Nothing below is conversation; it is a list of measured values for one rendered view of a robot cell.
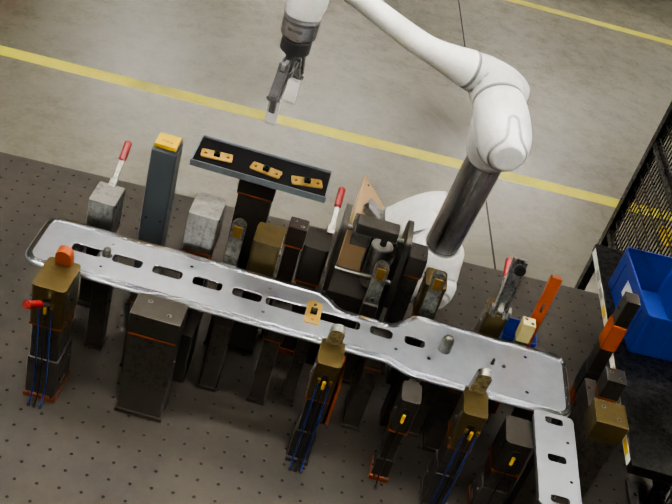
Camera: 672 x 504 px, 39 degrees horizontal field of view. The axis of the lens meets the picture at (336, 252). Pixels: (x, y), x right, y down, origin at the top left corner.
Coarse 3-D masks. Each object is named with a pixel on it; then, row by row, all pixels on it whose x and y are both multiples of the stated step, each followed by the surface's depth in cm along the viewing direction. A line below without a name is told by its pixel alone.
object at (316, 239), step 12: (312, 228) 250; (312, 240) 246; (324, 240) 247; (312, 252) 244; (324, 252) 243; (300, 264) 247; (312, 264) 246; (324, 264) 246; (300, 276) 249; (312, 276) 248; (300, 312) 257; (288, 336) 262; (288, 348) 265
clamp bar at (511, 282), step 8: (512, 264) 238; (520, 264) 237; (512, 272) 239; (520, 272) 235; (504, 280) 242; (512, 280) 241; (520, 280) 239; (504, 288) 241; (512, 288) 242; (504, 296) 243; (512, 296) 242; (496, 304) 243; (504, 312) 244
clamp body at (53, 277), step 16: (48, 272) 214; (64, 272) 216; (80, 272) 218; (32, 288) 211; (48, 288) 210; (64, 288) 211; (64, 304) 213; (32, 320) 216; (48, 320) 216; (64, 320) 217; (32, 336) 220; (48, 336) 218; (64, 336) 225; (32, 352) 223; (48, 352) 221; (64, 352) 228; (32, 368) 226; (48, 368) 225; (64, 368) 233; (32, 384) 229; (48, 384) 228; (48, 400) 231
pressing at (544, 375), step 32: (64, 224) 238; (32, 256) 227; (128, 256) 235; (160, 256) 238; (192, 256) 240; (128, 288) 226; (160, 288) 228; (192, 288) 231; (224, 288) 234; (256, 288) 237; (288, 288) 241; (256, 320) 228; (288, 320) 231; (320, 320) 234; (352, 320) 237; (416, 320) 243; (352, 352) 229; (384, 352) 230; (416, 352) 233; (480, 352) 239; (512, 352) 243; (544, 352) 245; (448, 384) 228; (512, 384) 233; (544, 384) 236
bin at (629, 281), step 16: (624, 256) 266; (640, 256) 268; (656, 256) 268; (624, 272) 264; (640, 272) 271; (656, 272) 271; (624, 288) 261; (640, 288) 251; (656, 288) 275; (656, 304) 271; (640, 320) 247; (656, 320) 243; (624, 336) 255; (640, 336) 247; (656, 336) 247; (640, 352) 250; (656, 352) 250
